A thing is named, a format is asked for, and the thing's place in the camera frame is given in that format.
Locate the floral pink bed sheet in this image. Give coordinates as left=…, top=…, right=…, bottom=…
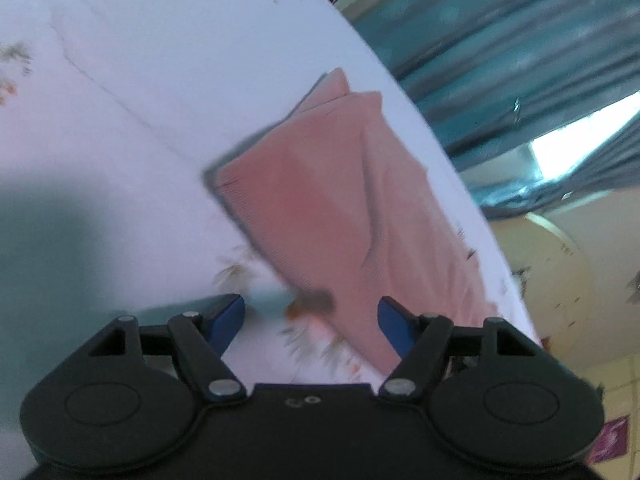
left=1, top=0, right=535, bottom=479

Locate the pink knit sweater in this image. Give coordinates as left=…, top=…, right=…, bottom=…
left=207, top=70, right=497, bottom=373

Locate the bright window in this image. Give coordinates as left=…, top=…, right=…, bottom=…
left=529, top=92, right=640, bottom=181

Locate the cream wooden headboard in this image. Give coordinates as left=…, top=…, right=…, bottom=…
left=487, top=211, right=640, bottom=371

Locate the tied blue-grey curtain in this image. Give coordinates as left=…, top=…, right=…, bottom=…
left=471, top=114, right=639, bottom=221

